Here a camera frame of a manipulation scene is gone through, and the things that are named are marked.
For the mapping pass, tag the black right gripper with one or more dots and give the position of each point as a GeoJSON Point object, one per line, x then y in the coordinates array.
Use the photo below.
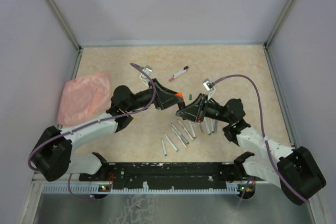
{"type": "Point", "coordinates": [192, 112]}

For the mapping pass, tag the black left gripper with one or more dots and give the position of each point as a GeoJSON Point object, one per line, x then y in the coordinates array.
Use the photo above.
{"type": "Point", "coordinates": [165, 97]}

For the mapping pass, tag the orange highlighter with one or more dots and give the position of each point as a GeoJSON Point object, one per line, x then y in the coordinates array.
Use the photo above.
{"type": "Point", "coordinates": [180, 97]}

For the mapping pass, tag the dark green capped marker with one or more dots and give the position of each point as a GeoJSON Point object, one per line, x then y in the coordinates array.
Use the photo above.
{"type": "Point", "coordinates": [207, 127]}

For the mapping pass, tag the light green capped marker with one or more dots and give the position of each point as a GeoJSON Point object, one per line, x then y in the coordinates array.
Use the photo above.
{"type": "Point", "coordinates": [186, 130]}

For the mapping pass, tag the pink capped marker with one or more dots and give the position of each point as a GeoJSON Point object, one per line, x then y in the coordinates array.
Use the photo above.
{"type": "Point", "coordinates": [192, 130]}

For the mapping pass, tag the black capped white marker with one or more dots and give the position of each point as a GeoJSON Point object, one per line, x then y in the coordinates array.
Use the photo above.
{"type": "Point", "coordinates": [212, 126]}

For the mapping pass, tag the yellow capped white marker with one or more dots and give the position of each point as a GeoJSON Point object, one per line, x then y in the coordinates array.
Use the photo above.
{"type": "Point", "coordinates": [179, 137]}

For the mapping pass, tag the grey purple pen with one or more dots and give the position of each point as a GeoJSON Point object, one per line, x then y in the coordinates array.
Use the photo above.
{"type": "Point", "coordinates": [215, 126]}

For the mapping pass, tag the grey blue capped marker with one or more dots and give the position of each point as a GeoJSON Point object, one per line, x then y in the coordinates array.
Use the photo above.
{"type": "Point", "coordinates": [171, 142]}

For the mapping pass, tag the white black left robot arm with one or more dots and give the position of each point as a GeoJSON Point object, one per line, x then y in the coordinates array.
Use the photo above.
{"type": "Point", "coordinates": [54, 154]}

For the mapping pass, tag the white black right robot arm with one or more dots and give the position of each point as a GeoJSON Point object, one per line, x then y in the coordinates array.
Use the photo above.
{"type": "Point", "coordinates": [293, 170]}

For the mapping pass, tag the blue tipped white marker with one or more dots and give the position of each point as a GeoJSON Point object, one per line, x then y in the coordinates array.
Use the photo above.
{"type": "Point", "coordinates": [184, 70]}

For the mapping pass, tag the pink cloth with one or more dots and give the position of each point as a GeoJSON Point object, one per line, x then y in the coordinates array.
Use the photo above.
{"type": "Point", "coordinates": [83, 97]}

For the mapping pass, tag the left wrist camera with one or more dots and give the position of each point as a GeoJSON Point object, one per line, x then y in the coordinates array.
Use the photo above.
{"type": "Point", "coordinates": [145, 72]}

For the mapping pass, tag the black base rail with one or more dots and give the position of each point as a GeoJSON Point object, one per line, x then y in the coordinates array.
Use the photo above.
{"type": "Point", "coordinates": [164, 176]}

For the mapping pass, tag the aluminium frame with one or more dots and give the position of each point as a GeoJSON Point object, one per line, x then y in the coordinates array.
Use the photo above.
{"type": "Point", "coordinates": [293, 170]}

